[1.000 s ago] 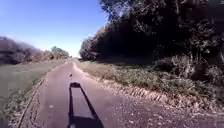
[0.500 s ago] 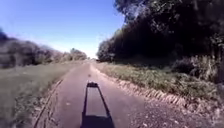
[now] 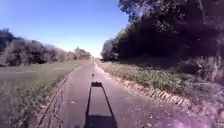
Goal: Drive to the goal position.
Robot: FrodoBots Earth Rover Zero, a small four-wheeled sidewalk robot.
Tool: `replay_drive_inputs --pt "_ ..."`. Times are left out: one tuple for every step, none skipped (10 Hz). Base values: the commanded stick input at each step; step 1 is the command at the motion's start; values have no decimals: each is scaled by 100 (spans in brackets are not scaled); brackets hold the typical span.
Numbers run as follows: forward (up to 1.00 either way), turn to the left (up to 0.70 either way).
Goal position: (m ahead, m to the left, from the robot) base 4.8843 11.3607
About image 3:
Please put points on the grass verge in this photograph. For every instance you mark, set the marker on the grass verge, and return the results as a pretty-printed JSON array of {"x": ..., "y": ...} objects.
[{"x": 150, "y": 77}]

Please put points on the grey asphalt path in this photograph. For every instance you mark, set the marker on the grey asphalt path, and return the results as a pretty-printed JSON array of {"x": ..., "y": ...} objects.
[{"x": 78, "y": 87}]

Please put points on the row of tall dark trees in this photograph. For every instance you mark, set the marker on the row of tall dark trees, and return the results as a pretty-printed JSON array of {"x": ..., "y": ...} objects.
[{"x": 166, "y": 33}]

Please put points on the row of bushy trees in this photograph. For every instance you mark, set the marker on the row of bushy trees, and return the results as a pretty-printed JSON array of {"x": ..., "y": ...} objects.
[{"x": 30, "y": 53}]

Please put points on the grass field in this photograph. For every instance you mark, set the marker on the grass field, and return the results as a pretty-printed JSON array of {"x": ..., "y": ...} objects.
[{"x": 23, "y": 83}]

